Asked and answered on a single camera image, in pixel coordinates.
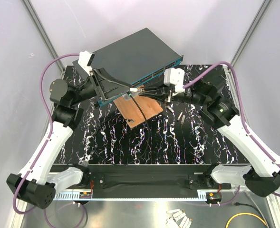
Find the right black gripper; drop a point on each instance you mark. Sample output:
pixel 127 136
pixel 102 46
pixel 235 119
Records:
pixel 156 94

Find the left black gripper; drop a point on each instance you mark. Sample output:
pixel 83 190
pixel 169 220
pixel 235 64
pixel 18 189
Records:
pixel 111 93

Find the silver SFP module plug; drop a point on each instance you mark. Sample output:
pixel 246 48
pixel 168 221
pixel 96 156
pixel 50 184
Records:
pixel 136 90

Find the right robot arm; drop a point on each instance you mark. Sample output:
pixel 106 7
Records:
pixel 262 175

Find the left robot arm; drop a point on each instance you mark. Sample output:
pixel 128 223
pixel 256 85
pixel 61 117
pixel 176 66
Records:
pixel 33 184

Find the wooden board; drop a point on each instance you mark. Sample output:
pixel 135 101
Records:
pixel 131 107

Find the pile of white modules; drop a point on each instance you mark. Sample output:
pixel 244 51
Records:
pixel 178 219

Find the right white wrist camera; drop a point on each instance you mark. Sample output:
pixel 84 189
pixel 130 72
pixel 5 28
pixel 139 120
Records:
pixel 174 77

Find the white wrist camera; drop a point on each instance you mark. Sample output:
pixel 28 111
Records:
pixel 85 60
pixel 174 77

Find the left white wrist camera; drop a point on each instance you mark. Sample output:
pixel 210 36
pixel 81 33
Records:
pixel 85 60

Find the dark teal network switch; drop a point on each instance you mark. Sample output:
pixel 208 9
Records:
pixel 135 59

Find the white slotted cable duct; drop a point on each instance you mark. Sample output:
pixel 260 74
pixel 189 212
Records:
pixel 74 195

